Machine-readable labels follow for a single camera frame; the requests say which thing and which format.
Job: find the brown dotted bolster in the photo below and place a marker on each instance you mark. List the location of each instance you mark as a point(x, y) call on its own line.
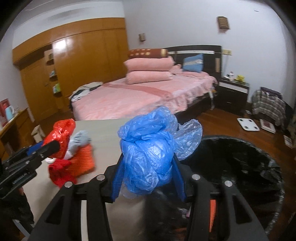
point(146, 53)

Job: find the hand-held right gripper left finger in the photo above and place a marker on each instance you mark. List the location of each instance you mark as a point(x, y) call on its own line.
point(116, 183)

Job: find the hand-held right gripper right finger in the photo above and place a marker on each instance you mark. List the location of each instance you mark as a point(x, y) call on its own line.
point(179, 180)

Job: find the orange mesh bag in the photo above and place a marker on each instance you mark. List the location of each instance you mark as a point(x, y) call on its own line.
point(83, 162)

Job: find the yellow toy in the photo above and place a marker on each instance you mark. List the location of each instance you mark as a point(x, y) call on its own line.
point(240, 78)

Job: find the brown wall lamp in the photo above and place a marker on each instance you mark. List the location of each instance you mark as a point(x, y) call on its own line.
point(142, 37)
point(223, 23)

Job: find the blue cushion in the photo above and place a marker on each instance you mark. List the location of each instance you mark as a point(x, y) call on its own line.
point(193, 63)

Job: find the white stool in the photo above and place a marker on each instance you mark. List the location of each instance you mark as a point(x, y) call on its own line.
point(38, 134)

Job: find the pink pillow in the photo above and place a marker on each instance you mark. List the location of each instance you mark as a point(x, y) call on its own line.
point(148, 77)
point(149, 63)

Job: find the black trash bin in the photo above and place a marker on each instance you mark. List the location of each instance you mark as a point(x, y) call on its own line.
point(242, 162)

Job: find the dark nightstand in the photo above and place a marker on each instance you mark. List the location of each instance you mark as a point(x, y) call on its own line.
point(232, 96)

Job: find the wooden side desk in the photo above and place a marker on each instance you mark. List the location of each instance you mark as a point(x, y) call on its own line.
point(18, 129)

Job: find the blue plastic bag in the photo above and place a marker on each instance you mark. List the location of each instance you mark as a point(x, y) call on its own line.
point(143, 150)

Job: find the person's left forearm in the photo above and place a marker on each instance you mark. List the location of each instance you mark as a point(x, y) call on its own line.
point(13, 210)

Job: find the light blue kettle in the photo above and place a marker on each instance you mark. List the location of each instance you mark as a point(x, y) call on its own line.
point(10, 113)

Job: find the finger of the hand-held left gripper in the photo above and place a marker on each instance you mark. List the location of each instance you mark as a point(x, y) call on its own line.
point(33, 149)
point(49, 148)

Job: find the red plastic bag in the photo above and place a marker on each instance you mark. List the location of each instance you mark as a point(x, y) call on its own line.
point(60, 134)

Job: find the dark headboard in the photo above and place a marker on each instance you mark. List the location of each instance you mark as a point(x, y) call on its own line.
point(211, 60)

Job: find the white bathroom scale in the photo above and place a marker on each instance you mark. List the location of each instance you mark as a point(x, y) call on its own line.
point(247, 124)

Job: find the wooden wardrobe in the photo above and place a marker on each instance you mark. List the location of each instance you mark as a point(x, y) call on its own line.
point(87, 58)

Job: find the green box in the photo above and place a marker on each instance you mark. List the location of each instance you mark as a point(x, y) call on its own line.
point(56, 88)

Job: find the white tissue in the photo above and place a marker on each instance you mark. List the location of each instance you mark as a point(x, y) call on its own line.
point(79, 139)

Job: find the red and white flat box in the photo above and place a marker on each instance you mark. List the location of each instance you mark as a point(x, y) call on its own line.
point(267, 126)

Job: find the wall socket strip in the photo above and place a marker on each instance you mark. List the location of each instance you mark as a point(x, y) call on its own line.
point(227, 52)

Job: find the red cloth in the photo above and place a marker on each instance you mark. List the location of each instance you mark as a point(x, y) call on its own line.
point(61, 172)

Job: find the small white bottle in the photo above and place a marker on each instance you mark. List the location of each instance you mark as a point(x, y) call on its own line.
point(231, 76)

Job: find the bed with pink bedspread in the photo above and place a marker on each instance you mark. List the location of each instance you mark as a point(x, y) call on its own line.
point(129, 97)

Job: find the pile of clothes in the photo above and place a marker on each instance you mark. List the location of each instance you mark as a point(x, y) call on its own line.
point(84, 91)

